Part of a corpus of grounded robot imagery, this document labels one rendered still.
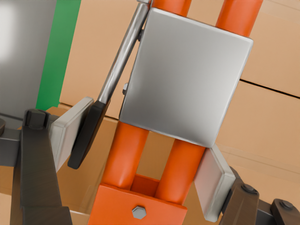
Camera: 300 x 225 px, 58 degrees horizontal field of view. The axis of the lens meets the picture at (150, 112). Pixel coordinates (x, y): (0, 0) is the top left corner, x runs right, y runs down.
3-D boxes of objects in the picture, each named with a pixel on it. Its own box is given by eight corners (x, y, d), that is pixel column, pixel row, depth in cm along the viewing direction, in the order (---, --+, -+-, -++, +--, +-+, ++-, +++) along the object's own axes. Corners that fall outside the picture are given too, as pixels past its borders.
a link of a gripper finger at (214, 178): (223, 173, 14) (237, 177, 14) (201, 130, 21) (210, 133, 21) (203, 220, 15) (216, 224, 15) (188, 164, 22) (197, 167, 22)
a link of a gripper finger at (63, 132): (53, 178, 14) (39, 174, 14) (85, 134, 21) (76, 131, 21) (65, 126, 14) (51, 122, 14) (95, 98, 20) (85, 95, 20)
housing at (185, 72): (204, 129, 21) (217, 152, 17) (121, 103, 21) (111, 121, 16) (238, 40, 19) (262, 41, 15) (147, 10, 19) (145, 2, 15)
